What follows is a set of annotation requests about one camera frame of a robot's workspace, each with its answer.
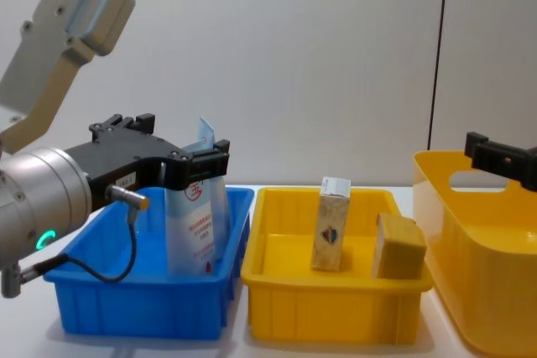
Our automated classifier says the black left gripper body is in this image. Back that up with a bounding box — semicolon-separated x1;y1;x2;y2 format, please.
65;132;188;213

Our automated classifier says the white and blue pouch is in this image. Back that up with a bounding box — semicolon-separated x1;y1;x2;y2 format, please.
164;116;231;279

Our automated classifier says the deep yellow plastic basket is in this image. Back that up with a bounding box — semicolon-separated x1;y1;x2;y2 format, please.
411;148;537;355

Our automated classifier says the yellow-brown rectangular block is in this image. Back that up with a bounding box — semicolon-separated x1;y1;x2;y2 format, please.
372;212;428;280

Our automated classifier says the tall brown carton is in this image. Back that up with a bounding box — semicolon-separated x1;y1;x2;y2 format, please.
310;176;352;272

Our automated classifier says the blue plastic bin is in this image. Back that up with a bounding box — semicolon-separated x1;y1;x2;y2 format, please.
43;184;256;341

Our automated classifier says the shallow yellow plastic bin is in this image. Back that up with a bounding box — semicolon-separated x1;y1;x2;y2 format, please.
239;186;434;343

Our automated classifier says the thin dark gripper cable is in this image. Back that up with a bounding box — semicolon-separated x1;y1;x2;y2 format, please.
18;184;151;284

